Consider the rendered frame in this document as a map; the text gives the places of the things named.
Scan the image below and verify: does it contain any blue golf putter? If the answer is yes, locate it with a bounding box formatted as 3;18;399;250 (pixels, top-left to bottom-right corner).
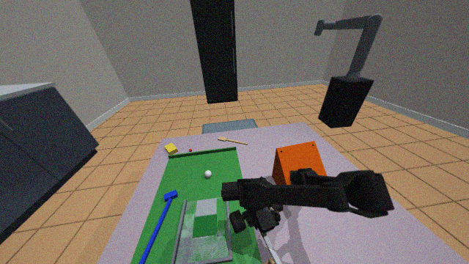
139;190;178;264

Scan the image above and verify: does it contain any yellow block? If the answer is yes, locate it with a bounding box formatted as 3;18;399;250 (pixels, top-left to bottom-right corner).
164;143;178;155

